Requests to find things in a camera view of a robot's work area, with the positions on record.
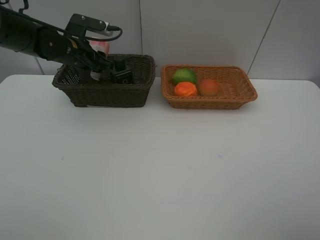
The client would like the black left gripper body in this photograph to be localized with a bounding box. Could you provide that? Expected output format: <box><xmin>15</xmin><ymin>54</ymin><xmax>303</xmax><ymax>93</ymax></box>
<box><xmin>59</xmin><ymin>13</ymin><xmax>103</xmax><ymax>69</ymax></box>

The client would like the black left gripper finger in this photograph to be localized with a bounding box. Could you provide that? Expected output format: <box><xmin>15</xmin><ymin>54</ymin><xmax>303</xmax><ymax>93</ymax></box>
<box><xmin>84</xmin><ymin>57</ymin><xmax>112</xmax><ymax>73</ymax></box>
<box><xmin>87</xmin><ymin>48</ymin><xmax>112</xmax><ymax>66</ymax></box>

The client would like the translucent purple plastic cup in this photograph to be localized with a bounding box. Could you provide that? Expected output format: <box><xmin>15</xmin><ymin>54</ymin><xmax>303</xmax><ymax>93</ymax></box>
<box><xmin>60</xmin><ymin>66</ymin><xmax>81</xmax><ymax>85</ymax></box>

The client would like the black men's lotion bottle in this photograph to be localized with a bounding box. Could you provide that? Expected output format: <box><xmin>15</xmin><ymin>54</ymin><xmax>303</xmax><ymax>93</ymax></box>
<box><xmin>110</xmin><ymin>57</ymin><xmax>134</xmax><ymax>85</ymax></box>

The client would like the dark brown wicker basket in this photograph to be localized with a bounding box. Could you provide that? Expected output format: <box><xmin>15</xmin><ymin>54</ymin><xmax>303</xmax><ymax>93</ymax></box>
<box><xmin>52</xmin><ymin>54</ymin><xmax>156</xmax><ymax>108</ymax></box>

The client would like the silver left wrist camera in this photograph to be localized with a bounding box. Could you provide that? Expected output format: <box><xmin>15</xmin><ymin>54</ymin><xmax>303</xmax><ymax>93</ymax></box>
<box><xmin>97</xmin><ymin>21</ymin><xmax>120</xmax><ymax>37</ymax></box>

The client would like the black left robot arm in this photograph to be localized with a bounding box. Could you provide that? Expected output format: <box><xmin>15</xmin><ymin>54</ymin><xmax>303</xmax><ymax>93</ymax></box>
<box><xmin>0</xmin><ymin>6</ymin><xmax>113</xmax><ymax>73</ymax></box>

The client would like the green lime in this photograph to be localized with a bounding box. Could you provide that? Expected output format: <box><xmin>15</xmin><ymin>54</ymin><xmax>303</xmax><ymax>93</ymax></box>
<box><xmin>172</xmin><ymin>68</ymin><xmax>197</xmax><ymax>85</ymax></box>

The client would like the pink detergent bottle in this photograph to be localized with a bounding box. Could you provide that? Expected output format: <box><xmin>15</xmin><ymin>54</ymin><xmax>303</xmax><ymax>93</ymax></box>
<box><xmin>89</xmin><ymin>40</ymin><xmax>110</xmax><ymax>81</ymax></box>

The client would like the orange tangerine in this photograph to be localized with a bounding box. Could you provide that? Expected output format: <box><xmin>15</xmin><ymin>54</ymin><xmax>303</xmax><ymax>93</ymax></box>
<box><xmin>174</xmin><ymin>81</ymin><xmax>198</xmax><ymax>97</ymax></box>

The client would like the tan wicker basket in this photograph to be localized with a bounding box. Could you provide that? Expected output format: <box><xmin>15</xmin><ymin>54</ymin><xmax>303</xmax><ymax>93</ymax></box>
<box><xmin>161</xmin><ymin>64</ymin><xmax>258</xmax><ymax>110</ymax></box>

